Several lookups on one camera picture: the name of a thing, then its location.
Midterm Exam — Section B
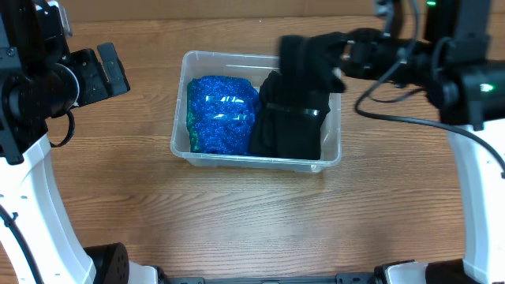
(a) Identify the black garment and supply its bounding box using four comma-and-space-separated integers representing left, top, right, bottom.
248, 71, 331, 160
278, 32, 347, 93

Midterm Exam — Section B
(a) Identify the blue sequin fabric bundle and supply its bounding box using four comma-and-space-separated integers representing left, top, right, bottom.
186, 76, 259, 155

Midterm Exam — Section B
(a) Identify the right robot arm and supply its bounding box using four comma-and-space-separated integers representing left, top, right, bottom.
342, 0, 504, 283

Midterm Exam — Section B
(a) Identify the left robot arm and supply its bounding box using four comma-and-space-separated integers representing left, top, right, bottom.
1, 0, 164, 284

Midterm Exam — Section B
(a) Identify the clear plastic storage bin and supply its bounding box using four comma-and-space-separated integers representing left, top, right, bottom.
170, 50, 342, 173

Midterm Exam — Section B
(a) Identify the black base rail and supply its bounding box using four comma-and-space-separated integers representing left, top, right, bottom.
160, 272, 382, 284

